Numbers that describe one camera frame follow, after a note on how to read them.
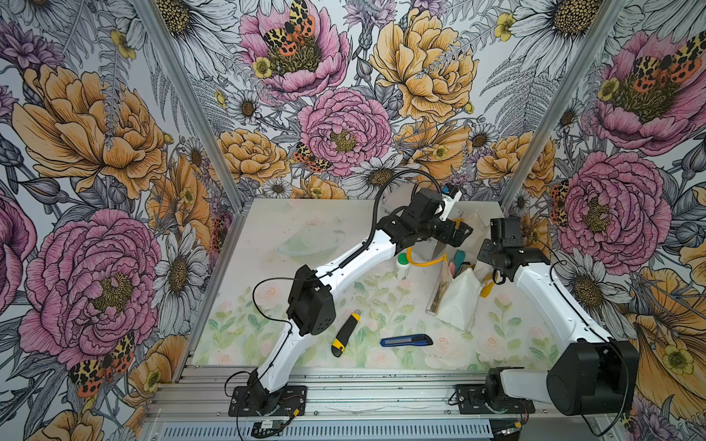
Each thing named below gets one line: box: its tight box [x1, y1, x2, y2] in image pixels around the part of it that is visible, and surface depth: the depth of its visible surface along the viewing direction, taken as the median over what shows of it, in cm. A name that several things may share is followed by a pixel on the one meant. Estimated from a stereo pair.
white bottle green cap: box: [395, 251, 411, 281], surface depth 95 cm
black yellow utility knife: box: [330, 308, 362, 358], surface depth 87 cm
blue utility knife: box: [379, 334, 434, 348], surface depth 87 cm
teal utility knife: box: [453, 248, 467, 278], surface depth 105 cm
